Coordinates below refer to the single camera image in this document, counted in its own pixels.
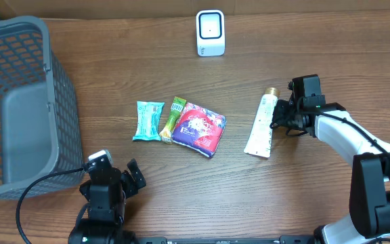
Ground white barcode scanner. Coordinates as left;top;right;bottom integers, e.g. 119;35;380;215
196;9;225;57

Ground white floral cream tube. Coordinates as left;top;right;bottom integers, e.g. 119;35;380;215
244;87;280;158

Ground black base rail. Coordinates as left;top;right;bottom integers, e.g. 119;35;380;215
137;235;319;244

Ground green yellow juice carton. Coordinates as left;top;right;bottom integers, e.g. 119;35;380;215
159;96;187;144

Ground purple red tissue pack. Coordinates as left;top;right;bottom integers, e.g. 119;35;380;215
172;102;227;158

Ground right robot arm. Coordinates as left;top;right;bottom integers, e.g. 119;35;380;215
270;75;390;243

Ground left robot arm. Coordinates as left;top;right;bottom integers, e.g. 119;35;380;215
68;158;146;244

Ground light green wipes pack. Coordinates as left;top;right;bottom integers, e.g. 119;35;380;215
133;101;165;141

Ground grey plastic mesh basket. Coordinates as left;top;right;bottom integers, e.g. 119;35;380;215
0;16;83;200

